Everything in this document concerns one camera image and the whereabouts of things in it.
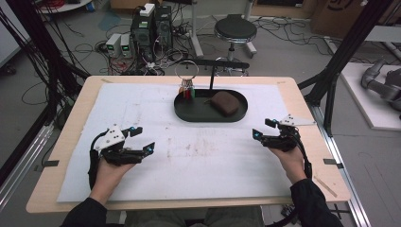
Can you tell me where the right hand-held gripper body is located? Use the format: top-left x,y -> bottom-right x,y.
261,113 -> 317,152

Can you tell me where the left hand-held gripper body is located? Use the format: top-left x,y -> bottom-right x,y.
93,123 -> 146,166

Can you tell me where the brown leather pouch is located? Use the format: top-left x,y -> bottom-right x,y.
203,90 -> 241,118

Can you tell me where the black oval tray with stand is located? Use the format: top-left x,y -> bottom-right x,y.
173,59 -> 251,124

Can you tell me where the key bunch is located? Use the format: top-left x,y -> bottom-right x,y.
174,60 -> 201,100

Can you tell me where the person's right hand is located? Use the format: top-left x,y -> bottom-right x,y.
268,146 -> 308,185

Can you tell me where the person's left hand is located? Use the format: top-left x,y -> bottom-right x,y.
89,158 -> 137,206

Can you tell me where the white table cover sheet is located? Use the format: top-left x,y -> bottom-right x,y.
56,82 -> 294,203

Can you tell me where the white floor platform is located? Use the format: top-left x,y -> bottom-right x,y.
340,61 -> 401,132

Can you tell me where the grey bench power supply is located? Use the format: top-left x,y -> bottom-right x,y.
120,33 -> 133,59
105,32 -> 123,59

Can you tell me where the black computer tower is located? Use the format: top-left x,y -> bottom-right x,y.
130,12 -> 156,61
153,5 -> 174,51

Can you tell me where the black round stool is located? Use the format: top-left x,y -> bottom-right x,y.
214,13 -> 258,64

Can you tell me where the white metal stand leg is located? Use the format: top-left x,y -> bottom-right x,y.
188,0 -> 205,59

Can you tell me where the white box on computer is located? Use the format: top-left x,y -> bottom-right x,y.
139,3 -> 156,18

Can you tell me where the brown cardboard box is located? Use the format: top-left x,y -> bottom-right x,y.
309,0 -> 368,40

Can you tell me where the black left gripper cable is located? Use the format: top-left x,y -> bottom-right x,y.
87,131 -> 107,191

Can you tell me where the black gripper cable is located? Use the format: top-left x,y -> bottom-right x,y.
87,131 -> 107,191
296,135 -> 313,181

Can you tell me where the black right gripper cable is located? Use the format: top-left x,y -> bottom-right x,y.
296,135 -> 313,181

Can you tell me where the aluminium floor rail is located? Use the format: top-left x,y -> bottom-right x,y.
309,103 -> 374,227
0,122 -> 55,210

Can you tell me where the black metal frame post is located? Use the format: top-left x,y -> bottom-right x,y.
5,0 -> 91,98
297,0 -> 396,137

